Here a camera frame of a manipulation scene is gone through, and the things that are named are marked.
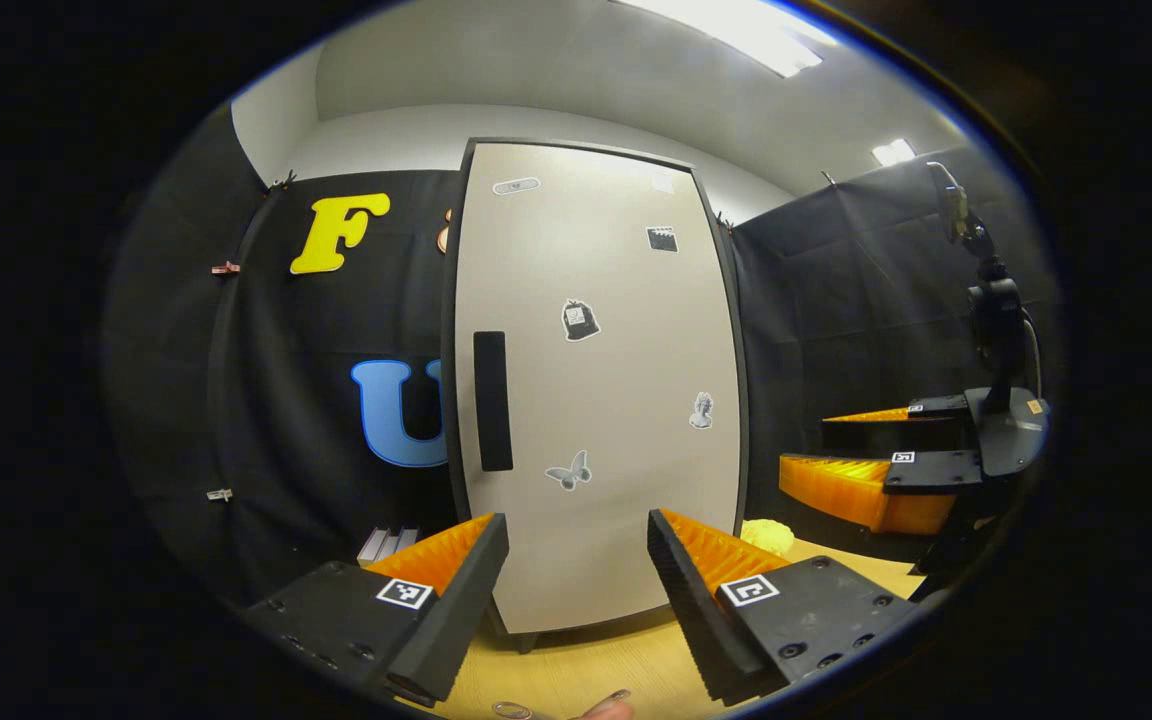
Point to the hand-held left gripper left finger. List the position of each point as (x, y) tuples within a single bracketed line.
[(461, 620)]

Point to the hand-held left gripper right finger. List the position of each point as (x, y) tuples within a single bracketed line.
[(686, 620)]

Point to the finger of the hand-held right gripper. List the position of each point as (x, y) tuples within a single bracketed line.
[(886, 432), (836, 485)]

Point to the clear plastic bottle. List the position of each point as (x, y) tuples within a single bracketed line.
[(512, 710)]

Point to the grey cabinet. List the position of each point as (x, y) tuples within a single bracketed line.
[(449, 300)]

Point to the yellow lumpy object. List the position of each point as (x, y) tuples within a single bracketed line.
[(766, 537)]

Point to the white and yellow book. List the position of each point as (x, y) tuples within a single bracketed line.
[(389, 543)]

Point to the small ceiling light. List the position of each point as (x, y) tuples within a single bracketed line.
[(893, 152)]

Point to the black backdrop cloth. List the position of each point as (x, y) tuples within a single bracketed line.
[(286, 400)]

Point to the pink clip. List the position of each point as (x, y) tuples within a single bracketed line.
[(225, 268)]

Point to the long ceiling light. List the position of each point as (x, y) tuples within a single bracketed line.
[(736, 35)]

